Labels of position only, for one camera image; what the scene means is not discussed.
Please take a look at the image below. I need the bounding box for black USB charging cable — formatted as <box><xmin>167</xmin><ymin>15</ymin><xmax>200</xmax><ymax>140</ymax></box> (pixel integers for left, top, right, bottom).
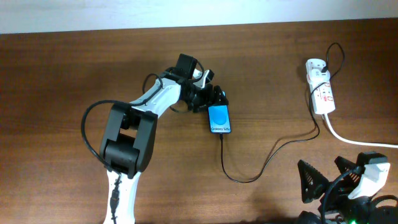
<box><xmin>219</xmin><ymin>42</ymin><xmax>345</xmax><ymax>184</ymax></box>

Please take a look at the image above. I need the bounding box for blue Galaxy smartphone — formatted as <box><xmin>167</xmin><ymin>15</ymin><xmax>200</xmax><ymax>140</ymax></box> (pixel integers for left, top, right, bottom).
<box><xmin>208</xmin><ymin>105</ymin><xmax>231</xmax><ymax>134</ymax></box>

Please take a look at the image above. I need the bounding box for white power strip cord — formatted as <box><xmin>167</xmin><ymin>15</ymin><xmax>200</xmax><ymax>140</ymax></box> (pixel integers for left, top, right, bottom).
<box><xmin>322</xmin><ymin>113</ymin><xmax>398</xmax><ymax>149</ymax></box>

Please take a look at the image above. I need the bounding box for white USB charger plug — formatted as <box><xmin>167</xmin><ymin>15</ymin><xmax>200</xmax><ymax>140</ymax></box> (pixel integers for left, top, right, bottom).
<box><xmin>307</xmin><ymin>68</ymin><xmax>330</xmax><ymax>85</ymax></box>

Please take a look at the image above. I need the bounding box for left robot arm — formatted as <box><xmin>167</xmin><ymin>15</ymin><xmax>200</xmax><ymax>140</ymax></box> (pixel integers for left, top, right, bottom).
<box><xmin>100</xmin><ymin>54</ymin><xmax>229</xmax><ymax>223</ymax></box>

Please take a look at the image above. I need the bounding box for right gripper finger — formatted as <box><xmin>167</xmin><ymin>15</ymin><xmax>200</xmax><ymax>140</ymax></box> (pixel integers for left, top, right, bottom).
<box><xmin>335</xmin><ymin>156</ymin><xmax>363</xmax><ymax>184</ymax></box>
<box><xmin>297</xmin><ymin>160</ymin><xmax>330</xmax><ymax>203</ymax></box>

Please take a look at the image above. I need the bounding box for white power strip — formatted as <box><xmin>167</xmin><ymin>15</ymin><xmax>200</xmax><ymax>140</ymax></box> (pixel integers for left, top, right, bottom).
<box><xmin>305</xmin><ymin>58</ymin><xmax>335</xmax><ymax>115</ymax></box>

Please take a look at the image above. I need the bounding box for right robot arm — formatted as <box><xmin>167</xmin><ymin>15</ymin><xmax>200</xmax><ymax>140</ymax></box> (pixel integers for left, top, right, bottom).
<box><xmin>294</xmin><ymin>152</ymin><xmax>397</xmax><ymax>224</ymax></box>

